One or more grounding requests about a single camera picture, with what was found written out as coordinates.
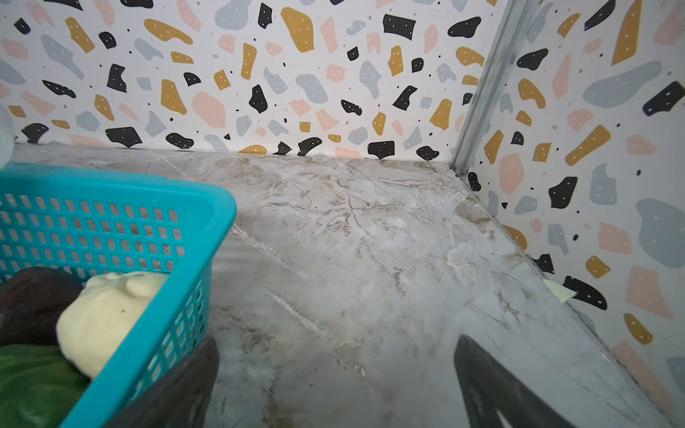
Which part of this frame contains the green leafy fruit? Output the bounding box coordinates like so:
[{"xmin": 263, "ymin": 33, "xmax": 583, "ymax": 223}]
[{"xmin": 1, "ymin": 344, "xmax": 90, "ymax": 427}]

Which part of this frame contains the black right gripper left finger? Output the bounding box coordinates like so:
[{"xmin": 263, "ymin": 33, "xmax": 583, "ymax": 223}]
[{"xmin": 106, "ymin": 336, "xmax": 219, "ymax": 428}]

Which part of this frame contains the dark purple fruit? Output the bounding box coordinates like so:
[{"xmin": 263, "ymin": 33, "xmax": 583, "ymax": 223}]
[{"xmin": 1, "ymin": 267, "xmax": 83, "ymax": 346}]

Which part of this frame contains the cream white round fruit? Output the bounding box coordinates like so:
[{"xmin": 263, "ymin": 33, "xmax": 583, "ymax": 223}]
[{"xmin": 56, "ymin": 271, "xmax": 169, "ymax": 380}]

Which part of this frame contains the teal plastic basket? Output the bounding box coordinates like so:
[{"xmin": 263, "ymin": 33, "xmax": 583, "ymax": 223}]
[{"xmin": 1, "ymin": 162, "xmax": 237, "ymax": 427}]

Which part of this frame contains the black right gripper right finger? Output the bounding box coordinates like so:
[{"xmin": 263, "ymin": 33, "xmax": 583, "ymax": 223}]
[{"xmin": 453, "ymin": 335, "xmax": 572, "ymax": 427}]

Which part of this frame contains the yellow sticky note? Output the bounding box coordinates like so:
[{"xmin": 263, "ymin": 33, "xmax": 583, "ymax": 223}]
[{"xmin": 543, "ymin": 279, "xmax": 577, "ymax": 303}]

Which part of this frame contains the aluminium corner post right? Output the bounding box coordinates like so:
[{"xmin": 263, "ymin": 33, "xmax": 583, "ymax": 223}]
[{"xmin": 450, "ymin": 0, "xmax": 538, "ymax": 178}]

